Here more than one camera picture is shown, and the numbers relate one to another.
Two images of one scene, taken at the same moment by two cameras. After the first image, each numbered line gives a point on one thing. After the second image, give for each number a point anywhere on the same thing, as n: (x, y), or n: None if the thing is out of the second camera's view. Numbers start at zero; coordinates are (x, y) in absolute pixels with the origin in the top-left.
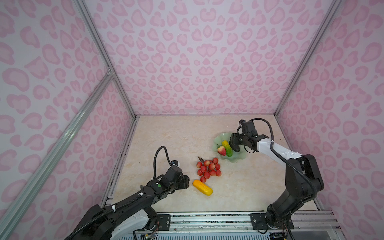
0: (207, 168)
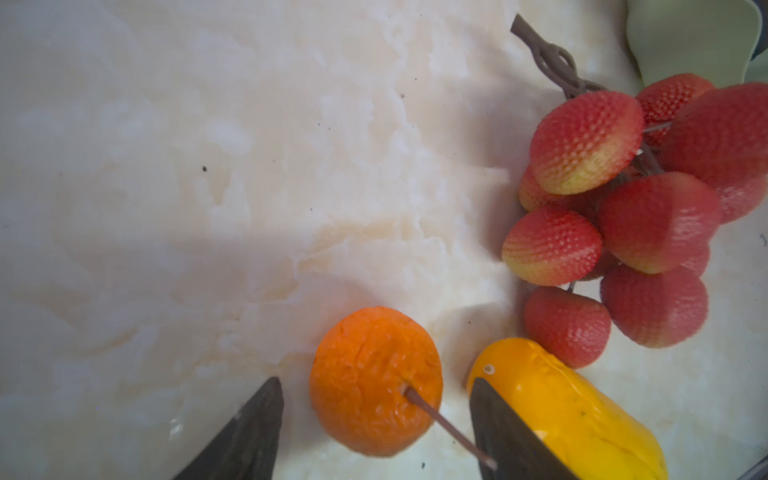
0: (623, 201)
